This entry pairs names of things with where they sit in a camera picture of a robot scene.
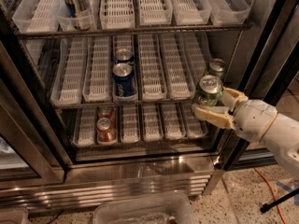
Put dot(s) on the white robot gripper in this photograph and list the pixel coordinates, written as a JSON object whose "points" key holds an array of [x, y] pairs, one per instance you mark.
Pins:
{"points": [[253, 117]]}

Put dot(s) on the green soda can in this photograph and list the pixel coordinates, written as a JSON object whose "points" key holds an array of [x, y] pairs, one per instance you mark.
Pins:
{"points": [[216, 67], [209, 90]]}

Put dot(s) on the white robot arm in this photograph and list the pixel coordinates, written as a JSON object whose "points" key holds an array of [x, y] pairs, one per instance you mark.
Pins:
{"points": [[282, 140]]}

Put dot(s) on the fridge glass door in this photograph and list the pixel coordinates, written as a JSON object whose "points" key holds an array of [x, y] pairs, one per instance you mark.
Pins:
{"points": [[265, 64]]}

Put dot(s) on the front blue soda can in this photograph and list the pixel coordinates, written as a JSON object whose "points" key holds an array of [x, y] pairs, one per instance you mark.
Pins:
{"points": [[123, 76]]}

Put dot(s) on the blue soda can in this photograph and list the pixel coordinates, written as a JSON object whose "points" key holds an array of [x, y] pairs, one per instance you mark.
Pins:
{"points": [[123, 76], [124, 56]]}

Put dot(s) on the rear blue soda can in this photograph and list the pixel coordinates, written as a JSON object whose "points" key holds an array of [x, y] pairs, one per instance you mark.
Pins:
{"points": [[124, 56]]}

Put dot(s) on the rear red soda can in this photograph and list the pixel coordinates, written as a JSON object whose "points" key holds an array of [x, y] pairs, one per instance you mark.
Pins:
{"points": [[106, 112]]}

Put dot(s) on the red soda can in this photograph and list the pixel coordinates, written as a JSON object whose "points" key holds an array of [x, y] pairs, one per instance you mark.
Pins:
{"points": [[105, 131], [106, 112]]}

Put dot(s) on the front red soda can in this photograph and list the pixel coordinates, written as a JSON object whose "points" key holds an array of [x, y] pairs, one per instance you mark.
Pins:
{"points": [[105, 131]]}

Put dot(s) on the stainless steel fridge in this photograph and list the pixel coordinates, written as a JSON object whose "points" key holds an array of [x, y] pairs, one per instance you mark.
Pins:
{"points": [[50, 158]]}

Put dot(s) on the clear tray holding tall can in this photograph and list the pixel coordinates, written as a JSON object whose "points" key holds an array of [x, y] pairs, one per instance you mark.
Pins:
{"points": [[76, 19]]}

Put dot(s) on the tall silver blue can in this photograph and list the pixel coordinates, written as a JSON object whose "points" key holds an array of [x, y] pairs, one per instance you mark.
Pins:
{"points": [[78, 3]]}

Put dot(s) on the clear tray holding green cans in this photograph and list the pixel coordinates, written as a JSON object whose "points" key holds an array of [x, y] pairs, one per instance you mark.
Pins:
{"points": [[196, 48]]}

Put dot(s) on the clear tray holding blue cans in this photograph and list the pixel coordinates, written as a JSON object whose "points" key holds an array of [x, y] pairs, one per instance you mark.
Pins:
{"points": [[124, 42]]}

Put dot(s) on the black tripod leg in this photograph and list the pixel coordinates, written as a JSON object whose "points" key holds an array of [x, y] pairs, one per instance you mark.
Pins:
{"points": [[267, 206]]}

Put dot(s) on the clear tray holding red cans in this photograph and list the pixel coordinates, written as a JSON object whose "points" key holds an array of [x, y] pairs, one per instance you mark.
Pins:
{"points": [[113, 142]]}

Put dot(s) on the clear plastic bin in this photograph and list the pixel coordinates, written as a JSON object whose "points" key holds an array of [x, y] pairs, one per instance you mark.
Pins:
{"points": [[168, 208]]}

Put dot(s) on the small clear container corner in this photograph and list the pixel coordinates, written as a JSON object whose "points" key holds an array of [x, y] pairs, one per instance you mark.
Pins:
{"points": [[14, 216]]}

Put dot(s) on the middle wire shelf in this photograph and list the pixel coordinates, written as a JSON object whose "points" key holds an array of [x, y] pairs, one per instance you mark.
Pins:
{"points": [[60, 105]]}

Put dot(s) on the wire shelf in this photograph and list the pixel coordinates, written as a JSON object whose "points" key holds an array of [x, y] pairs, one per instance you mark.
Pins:
{"points": [[135, 31], [60, 105]]}

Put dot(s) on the top wire shelf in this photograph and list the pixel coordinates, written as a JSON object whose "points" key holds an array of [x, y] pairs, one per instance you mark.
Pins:
{"points": [[135, 31]]}

